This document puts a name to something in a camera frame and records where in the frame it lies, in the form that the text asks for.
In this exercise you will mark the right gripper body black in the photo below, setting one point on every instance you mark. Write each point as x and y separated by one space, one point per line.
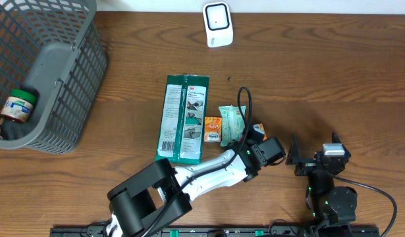
308 168

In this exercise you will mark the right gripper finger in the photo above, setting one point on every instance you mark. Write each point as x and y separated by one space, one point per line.
293 157
335 139

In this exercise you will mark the white barcode scanner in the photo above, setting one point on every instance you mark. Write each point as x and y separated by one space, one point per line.
218 24

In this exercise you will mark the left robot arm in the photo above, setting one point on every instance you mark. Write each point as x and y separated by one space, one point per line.
160 194

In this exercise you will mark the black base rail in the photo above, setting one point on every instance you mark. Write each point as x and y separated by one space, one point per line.
277 230

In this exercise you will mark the mint green wipes packet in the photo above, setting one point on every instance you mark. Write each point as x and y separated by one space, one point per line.
232 124

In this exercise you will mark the grey plastic mesh basket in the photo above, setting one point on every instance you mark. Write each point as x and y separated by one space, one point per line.
50 49

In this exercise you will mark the green lid glass jar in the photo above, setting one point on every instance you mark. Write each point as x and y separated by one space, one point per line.
19 106

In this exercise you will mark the orange tissue pack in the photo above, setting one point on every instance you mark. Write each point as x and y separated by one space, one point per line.
212 129
259 128

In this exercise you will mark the green 3M gloves package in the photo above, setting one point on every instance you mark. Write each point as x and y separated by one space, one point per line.
182 123

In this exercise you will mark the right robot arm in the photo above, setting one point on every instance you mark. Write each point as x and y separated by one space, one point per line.
333 206

